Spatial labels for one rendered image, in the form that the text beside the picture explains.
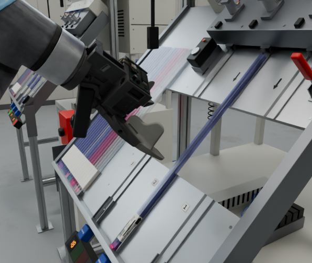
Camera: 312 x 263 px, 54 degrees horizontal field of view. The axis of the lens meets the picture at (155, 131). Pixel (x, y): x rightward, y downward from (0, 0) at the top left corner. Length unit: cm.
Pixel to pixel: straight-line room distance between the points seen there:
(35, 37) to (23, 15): 3
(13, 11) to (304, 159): 45
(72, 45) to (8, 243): 164
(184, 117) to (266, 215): 78
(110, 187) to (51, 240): 121
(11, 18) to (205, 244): 42
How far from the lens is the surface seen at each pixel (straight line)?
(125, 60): 49
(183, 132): 124
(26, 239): 198
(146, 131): 49
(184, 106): 121
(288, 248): 86
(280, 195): 50
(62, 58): 44
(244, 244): 49
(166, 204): 60
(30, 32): 43
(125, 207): 67
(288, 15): 68
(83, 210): 74
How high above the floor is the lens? 113
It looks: 18 degrees down
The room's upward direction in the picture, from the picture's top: straight up
